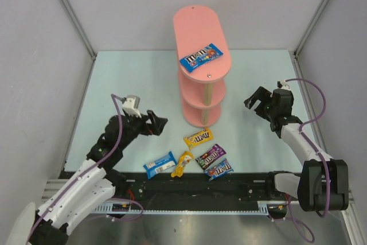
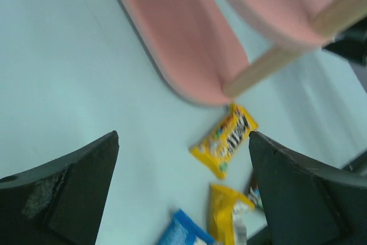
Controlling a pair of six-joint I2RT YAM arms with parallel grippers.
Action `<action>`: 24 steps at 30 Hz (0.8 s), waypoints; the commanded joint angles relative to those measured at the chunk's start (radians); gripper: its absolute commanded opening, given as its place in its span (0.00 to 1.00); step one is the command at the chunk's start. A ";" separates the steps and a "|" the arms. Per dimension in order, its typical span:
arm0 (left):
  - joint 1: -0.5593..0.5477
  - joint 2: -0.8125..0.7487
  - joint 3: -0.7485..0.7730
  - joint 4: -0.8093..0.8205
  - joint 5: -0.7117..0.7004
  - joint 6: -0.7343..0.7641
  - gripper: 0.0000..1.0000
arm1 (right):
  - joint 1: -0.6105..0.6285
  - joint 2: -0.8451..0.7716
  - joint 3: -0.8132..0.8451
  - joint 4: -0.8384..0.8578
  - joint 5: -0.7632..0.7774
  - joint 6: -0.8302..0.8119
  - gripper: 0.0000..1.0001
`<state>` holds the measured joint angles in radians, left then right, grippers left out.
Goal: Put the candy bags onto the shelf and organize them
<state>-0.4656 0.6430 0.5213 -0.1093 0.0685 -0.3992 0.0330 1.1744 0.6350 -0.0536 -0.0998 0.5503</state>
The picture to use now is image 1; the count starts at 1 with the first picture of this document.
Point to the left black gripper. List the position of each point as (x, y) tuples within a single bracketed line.
[(151, 123)]

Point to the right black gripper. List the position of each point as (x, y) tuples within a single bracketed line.
[(262, 105)]

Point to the yellow candy bag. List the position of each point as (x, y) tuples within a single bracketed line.
[(184, 159)]

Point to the yellow M&M bag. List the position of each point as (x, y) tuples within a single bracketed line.
[(198, 138)]

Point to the purple M&M bag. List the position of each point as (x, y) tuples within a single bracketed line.
[(210, 156)]

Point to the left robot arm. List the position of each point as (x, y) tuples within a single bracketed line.
[(95, 182)]

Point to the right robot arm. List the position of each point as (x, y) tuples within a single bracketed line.
[(323, 182)]

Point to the blue white candy bar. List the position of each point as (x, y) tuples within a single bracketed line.
[(160, 165)]

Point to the pink tiered shelf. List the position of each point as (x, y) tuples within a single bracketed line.
[(202, 90)]

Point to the blue M&M bag on shelf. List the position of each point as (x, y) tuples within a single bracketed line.
[(205, 55)]

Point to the blue M&M bag on table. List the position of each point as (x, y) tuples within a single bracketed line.
[(221, 169)]

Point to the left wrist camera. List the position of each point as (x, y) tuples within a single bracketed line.
[(130, 106)]

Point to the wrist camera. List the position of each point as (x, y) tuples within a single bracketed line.
[(282, 84), (130, 106)]

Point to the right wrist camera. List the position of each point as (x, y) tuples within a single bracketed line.
[(282, 84)]

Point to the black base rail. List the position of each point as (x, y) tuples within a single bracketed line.
[(164, 190)]

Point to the slotted cable duct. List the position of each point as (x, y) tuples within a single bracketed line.
[(237, 207)]

